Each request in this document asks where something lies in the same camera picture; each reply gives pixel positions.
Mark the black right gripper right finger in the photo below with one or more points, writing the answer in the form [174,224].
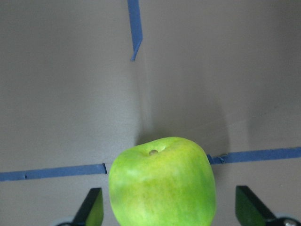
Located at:
[250,210]

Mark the green apple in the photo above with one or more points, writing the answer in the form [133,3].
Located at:
[166,182]

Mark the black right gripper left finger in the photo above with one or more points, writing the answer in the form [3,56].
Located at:
[91,211]

